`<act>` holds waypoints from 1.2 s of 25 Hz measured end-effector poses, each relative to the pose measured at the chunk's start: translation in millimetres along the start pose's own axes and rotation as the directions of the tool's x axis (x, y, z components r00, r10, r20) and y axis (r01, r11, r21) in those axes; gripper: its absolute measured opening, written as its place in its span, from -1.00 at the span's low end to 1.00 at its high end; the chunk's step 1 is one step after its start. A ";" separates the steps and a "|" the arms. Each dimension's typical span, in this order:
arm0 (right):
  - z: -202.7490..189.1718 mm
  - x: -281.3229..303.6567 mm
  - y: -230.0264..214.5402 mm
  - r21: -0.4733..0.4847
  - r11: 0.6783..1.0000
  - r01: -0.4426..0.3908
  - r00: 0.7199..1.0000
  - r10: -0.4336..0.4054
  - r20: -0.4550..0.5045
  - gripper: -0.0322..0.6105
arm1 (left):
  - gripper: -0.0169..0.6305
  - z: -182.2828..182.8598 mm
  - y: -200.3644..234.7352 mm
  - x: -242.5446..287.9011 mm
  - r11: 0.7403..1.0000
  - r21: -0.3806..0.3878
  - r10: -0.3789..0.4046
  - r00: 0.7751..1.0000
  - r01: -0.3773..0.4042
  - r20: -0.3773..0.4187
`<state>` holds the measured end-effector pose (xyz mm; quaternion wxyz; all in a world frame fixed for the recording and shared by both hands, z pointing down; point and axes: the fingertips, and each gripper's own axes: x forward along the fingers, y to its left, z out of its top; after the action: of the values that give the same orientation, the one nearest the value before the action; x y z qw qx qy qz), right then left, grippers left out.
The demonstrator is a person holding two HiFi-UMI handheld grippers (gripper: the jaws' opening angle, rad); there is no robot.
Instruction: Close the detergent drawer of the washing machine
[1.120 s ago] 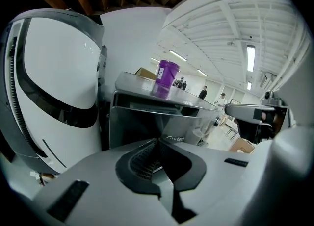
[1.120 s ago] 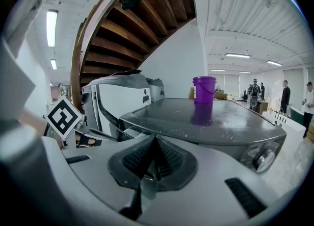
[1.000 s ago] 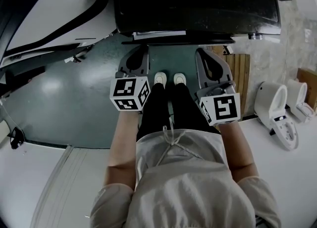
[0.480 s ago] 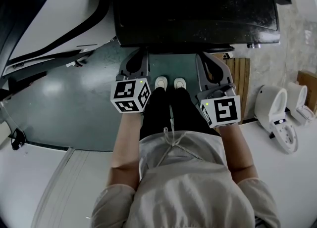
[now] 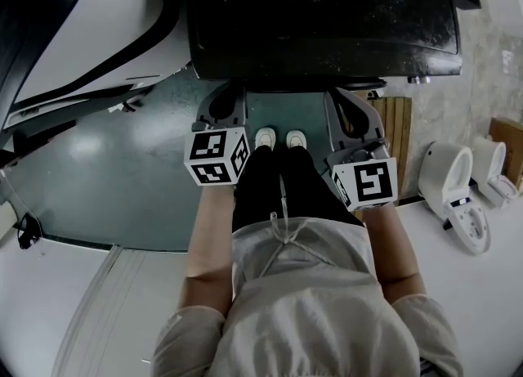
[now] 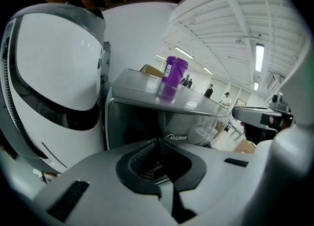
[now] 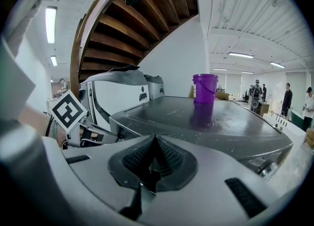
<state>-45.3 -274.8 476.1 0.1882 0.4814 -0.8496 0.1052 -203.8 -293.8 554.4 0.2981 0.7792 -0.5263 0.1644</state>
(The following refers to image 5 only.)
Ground wooden slat board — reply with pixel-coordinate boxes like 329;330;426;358
364;96;414;208

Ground person's black trousers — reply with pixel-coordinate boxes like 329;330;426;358
230;144;367;234

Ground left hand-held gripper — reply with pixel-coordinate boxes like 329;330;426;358
183;82;252;187

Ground wooden crate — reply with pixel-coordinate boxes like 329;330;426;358
487;116;523;193

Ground person's white shoe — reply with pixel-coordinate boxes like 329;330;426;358
284;128;309;150
253;126;279;151

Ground white drawstring cord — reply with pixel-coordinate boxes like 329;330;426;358
260;173;337;279

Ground person's white shirt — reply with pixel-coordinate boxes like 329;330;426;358
152;218;466;377

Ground person's right white shoe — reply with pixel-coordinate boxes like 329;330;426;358
284;128;309;150

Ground black strap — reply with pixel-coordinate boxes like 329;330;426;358
16;211;43;251

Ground white and grey office printer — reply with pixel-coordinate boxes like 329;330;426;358
0;0;186;132

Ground person's left white shoe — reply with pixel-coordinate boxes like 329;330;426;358
253;126;279;151

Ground white cabinet with black taps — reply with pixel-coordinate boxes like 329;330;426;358
469;0;523;46

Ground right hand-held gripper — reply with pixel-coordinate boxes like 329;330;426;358
324;88;400;213

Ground white toilet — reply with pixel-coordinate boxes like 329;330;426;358
417;139;492;256
471;135;521;210

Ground person's left forearm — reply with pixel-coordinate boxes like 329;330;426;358
181;182;239;320

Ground large black tray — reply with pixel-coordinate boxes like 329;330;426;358
182;0;465;94

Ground person's right forearm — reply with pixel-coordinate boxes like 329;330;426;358
361;202;429;299

